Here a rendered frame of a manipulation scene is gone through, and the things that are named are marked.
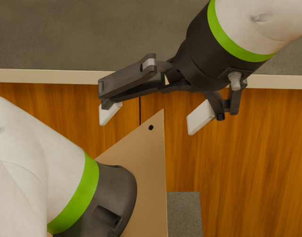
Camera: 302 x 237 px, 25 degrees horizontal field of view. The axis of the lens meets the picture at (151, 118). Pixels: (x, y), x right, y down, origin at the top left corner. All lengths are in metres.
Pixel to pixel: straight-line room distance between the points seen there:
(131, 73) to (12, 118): 0.17
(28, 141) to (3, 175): 0.14
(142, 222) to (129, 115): 0.69
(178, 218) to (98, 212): 0.27
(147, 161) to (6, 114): 0.23
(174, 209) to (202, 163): 0.52
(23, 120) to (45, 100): 0.69
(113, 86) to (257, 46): 0.22
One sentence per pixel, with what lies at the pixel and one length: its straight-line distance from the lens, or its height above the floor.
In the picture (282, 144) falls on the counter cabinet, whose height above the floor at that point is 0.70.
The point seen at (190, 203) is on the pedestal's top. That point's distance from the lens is 1.21.
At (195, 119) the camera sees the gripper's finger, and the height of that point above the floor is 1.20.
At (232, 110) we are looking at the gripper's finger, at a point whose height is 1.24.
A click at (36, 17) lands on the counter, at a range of 1.64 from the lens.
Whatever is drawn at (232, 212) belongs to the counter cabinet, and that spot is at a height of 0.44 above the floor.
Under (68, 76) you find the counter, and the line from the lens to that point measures 1.49.
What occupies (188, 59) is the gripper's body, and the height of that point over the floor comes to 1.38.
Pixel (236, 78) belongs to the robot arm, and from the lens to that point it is 0.76.
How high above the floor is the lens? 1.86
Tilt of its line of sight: 43 degrees down
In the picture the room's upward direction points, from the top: straight up
